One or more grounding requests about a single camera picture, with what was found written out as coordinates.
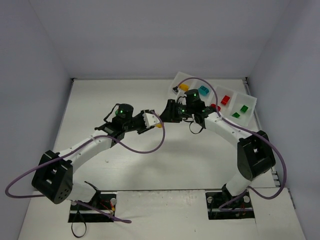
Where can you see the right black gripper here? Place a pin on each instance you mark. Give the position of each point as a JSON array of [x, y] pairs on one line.
[[171, 113]]

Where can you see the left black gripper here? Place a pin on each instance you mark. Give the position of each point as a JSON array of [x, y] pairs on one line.
[[141, 121]]

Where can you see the burger printed lego stack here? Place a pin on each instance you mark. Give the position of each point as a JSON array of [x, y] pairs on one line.
[[184, 87]]

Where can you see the teal green printed lego brick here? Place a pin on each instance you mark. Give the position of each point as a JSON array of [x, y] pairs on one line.
[[204, 91]]

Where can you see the red curved burger brick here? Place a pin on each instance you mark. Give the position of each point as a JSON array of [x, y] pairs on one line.
[[216, 107]]

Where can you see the red rounded lego brick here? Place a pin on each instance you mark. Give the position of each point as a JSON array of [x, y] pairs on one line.
[[225, 100]]

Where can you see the small green lego brick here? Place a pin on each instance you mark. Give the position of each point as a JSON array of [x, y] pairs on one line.
[[236, 115]]

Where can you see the green red lego brick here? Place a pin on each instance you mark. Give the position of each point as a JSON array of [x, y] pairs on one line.
[[244, 109]]

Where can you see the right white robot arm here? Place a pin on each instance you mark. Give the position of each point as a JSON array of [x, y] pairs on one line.
[[254, 156]]

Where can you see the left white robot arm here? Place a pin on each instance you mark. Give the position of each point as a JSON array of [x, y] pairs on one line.
[[54, 177]]

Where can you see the clear four-compartment tray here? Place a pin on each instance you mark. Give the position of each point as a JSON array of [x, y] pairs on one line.
[[234, 88]]

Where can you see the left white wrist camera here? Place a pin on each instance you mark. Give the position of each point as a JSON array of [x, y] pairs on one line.
[[150, 120]]

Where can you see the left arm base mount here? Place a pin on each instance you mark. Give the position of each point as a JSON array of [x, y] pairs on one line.
[[106, 202]]

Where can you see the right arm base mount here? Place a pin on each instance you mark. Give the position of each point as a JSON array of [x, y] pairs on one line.
[[239, 209]]

